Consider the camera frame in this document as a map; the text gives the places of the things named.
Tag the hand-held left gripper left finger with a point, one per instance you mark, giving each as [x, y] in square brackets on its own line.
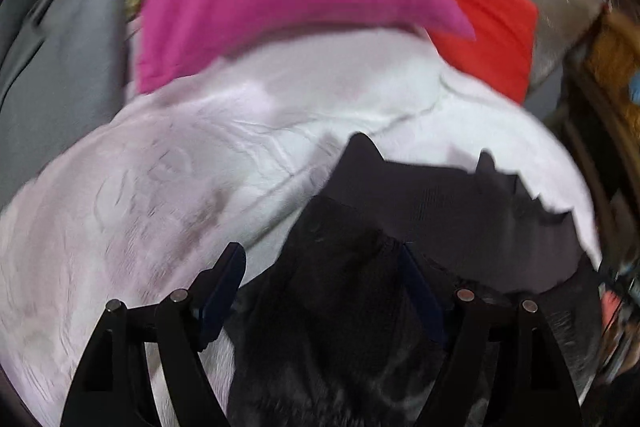
[220, 297]

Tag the black puffer jacket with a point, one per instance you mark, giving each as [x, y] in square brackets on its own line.
[350, 307]

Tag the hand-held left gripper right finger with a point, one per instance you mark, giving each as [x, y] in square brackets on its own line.
[425, 302]

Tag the grey coat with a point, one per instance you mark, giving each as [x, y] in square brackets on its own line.
[60, 57]

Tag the red pillow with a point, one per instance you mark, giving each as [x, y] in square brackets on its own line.
[485, 27]

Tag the white blanket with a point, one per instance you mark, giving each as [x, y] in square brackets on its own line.
[200, 157]

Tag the wooden shelf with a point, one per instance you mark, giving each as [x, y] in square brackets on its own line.
[590, 157]

